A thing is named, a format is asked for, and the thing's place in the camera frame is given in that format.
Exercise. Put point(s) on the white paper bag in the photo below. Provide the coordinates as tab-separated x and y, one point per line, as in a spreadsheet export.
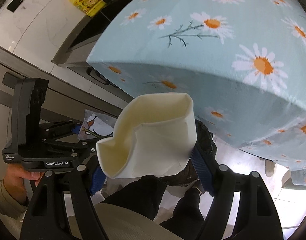
154	135

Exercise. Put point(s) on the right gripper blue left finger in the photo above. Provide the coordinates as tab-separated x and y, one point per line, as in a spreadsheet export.
98	180

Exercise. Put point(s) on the black kitchen sink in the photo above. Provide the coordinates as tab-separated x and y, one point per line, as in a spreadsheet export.
77	46

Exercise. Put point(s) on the yellow dish soap pouch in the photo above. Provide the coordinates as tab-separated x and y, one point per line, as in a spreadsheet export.
89	7

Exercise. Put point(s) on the black wall socket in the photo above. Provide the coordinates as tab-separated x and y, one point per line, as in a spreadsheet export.
13	5

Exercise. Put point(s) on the clear plastic bag red print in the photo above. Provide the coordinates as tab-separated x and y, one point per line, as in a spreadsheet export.
96	125

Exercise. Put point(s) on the daisy print blue tablecloth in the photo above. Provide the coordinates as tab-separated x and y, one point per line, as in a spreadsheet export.
243	62

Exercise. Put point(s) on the person's left hand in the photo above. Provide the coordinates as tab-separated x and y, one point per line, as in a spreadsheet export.
14	181

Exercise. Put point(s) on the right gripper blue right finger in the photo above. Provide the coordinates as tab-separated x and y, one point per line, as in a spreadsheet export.
202	170

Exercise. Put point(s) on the black trash bin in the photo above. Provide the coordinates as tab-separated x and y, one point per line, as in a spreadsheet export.
208	150

